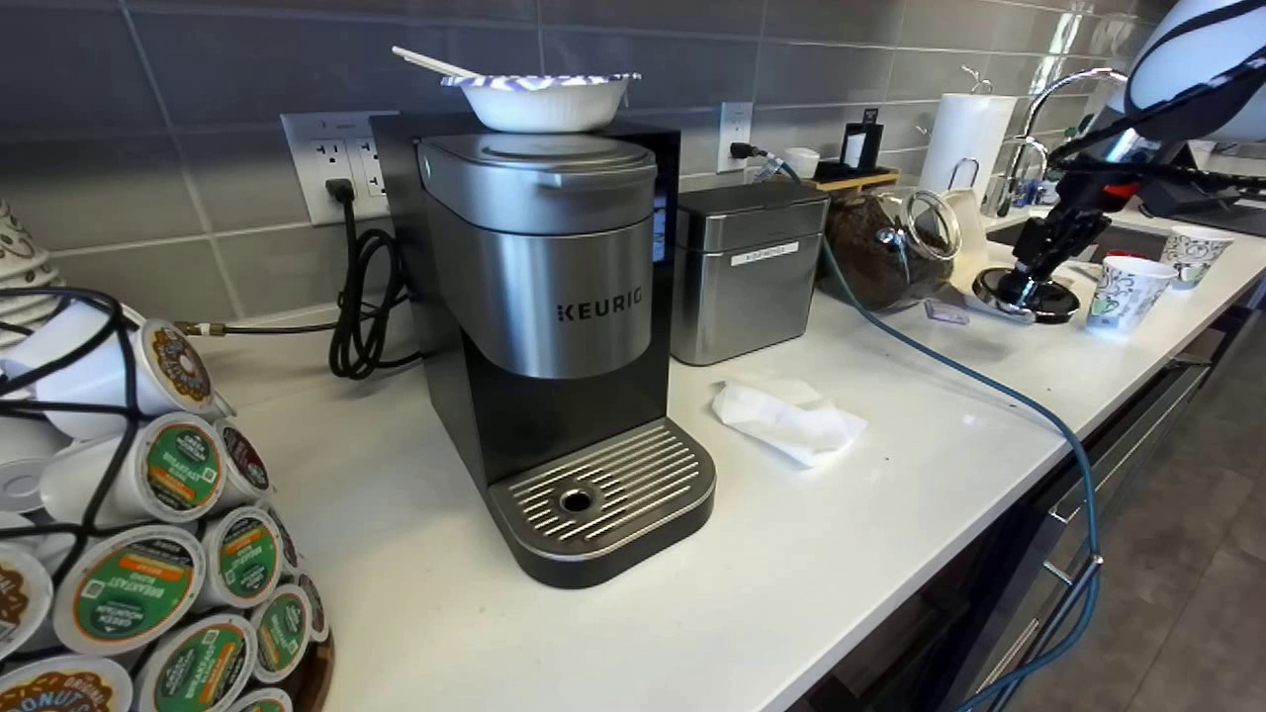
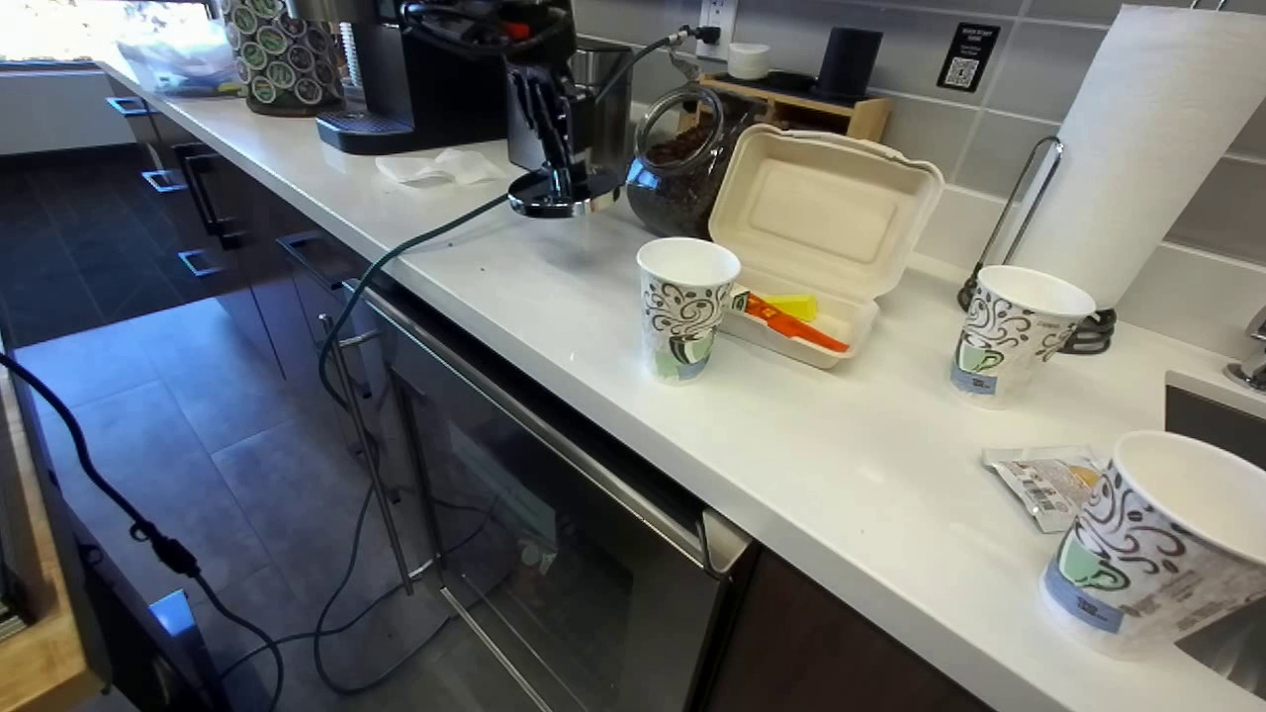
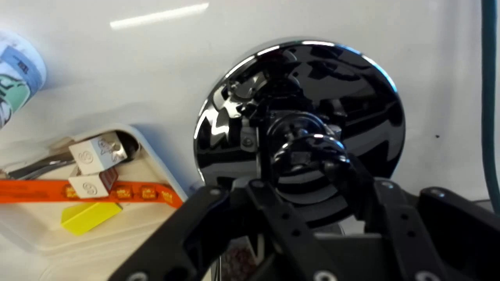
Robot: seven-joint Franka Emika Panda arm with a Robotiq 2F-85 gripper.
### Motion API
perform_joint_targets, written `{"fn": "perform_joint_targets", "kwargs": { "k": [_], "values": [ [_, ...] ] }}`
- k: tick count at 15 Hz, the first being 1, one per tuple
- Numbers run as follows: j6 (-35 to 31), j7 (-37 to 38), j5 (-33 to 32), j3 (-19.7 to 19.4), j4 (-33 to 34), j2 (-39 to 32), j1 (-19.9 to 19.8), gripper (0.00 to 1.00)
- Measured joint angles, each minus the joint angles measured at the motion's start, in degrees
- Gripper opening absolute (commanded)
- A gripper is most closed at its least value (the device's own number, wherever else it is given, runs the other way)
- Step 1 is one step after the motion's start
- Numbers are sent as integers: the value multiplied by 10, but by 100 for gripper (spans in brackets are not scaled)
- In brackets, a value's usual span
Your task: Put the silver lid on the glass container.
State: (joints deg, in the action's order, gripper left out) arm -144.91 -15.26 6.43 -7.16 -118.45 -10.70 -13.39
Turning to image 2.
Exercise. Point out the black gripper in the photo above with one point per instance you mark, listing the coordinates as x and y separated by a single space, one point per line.
539 80

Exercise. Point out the round silver chrome lid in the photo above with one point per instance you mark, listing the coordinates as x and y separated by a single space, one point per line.
543 198

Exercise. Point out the stainless steel canister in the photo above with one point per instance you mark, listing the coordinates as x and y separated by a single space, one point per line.
607 101

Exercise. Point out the glass jar of coffee beans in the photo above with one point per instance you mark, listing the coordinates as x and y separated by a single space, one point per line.
675 180

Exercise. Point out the white paper napkin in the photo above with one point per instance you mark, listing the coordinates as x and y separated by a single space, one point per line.
442 164

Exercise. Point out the black coffee machine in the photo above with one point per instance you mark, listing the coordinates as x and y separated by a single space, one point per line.
437 80

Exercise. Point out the patterned paper cup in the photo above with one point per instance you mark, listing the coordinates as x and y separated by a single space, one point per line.
1016 329
1161 557
686 309

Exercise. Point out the wooden shelf rack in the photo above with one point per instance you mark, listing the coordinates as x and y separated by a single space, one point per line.
791 104

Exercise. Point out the beige clamshell takeout box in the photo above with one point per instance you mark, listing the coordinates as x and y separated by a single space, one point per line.
815 210

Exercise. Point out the yellow packet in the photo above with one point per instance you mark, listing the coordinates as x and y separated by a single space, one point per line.
795 307

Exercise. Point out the orange plastic utensil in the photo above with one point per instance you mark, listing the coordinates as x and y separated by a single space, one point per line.
791 325

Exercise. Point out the coffee pod carousel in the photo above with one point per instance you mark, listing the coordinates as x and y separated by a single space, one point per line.
280 53

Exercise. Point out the small black box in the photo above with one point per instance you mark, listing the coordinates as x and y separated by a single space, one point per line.
848 65

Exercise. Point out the dark drawer cabinet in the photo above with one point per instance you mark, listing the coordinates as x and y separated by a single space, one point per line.
261 263

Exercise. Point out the black glass-front undercounter appliance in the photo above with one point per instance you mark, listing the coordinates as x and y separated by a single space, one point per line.
554 528

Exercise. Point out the clear plastic bag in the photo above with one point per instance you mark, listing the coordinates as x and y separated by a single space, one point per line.
178 53

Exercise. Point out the white paper towel roll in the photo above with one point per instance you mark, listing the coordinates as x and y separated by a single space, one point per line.
1149 143

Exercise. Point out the light wooden furniture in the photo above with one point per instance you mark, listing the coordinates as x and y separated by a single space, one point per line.
33 647

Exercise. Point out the wall power outlet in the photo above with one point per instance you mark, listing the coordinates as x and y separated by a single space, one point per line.
971 57

